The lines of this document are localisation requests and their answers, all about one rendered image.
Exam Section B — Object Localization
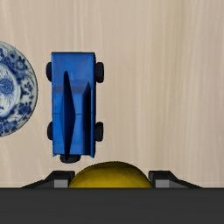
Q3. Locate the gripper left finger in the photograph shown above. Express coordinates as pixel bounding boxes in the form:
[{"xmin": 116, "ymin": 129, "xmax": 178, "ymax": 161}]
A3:
[{"xmin": 22, "ymin": 170, "xmax": 76, "ymax": 189}]

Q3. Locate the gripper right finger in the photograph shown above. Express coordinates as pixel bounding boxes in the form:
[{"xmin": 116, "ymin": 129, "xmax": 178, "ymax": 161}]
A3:
[{"xmin": 148, "ymin": 170, "xmax": 203, "ymax": 189}]

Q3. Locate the yellow lemon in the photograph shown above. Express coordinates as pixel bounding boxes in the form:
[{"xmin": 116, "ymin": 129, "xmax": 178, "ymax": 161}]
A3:
[{"xmin": 67, "ymin": 161, "xmax": 154, "ymax": 189}]

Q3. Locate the blue and white plate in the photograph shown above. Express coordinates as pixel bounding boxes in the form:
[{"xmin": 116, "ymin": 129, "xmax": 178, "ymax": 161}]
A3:
[{"xmin": 0, "ymin": 40, "xmax": 39, "ymax": 138}]

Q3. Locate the blue toy car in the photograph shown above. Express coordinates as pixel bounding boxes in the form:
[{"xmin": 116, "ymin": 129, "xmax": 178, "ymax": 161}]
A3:
[{"xmin": 45, "ymin": 52, "xmax": 105, "ymax": 164}]

